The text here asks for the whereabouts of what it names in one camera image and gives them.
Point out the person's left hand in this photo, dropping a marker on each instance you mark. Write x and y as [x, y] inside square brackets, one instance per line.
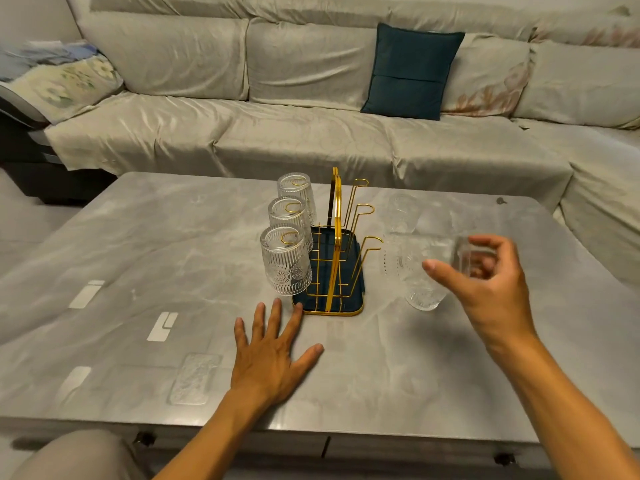
[265, 364]

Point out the person's right hand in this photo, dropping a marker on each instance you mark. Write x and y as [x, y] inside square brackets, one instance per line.
[500, 309]

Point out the ribbed glass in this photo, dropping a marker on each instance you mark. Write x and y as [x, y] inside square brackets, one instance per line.
[292, 219]
[402, 214]
[425, 297]
[285, 264]
[410, 254]
[300, 199]

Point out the person's left forearm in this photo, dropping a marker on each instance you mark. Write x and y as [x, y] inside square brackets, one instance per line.
[210, 444]

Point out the person's right forearm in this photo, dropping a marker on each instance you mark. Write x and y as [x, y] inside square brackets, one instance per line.
[565, 419]

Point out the person's left leg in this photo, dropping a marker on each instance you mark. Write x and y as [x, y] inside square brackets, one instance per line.
[75, 459]

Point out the dark drawer knob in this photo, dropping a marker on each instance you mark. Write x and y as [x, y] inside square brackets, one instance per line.
[145, 437]
[504, 458]

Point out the grey marble table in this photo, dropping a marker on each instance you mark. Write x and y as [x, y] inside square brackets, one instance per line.
[150, 234]

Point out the grey covered sofa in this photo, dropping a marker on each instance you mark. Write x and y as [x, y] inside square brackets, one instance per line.
[300, 139]

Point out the pink floral sofa back cushion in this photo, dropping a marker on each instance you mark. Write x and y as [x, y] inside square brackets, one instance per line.
[490, 79]

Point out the grey sofa back cushion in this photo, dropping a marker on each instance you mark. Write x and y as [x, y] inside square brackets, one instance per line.
[165, 57]
[310, 64]
[580, 84]

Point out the dark teal cushion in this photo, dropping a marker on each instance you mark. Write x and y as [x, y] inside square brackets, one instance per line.
[412, 72]

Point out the pale floral cushion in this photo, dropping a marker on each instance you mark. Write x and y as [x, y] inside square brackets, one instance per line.
[60, 89]

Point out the pile of blue clothes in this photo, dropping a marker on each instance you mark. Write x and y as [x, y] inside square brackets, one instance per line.
[40, 54]

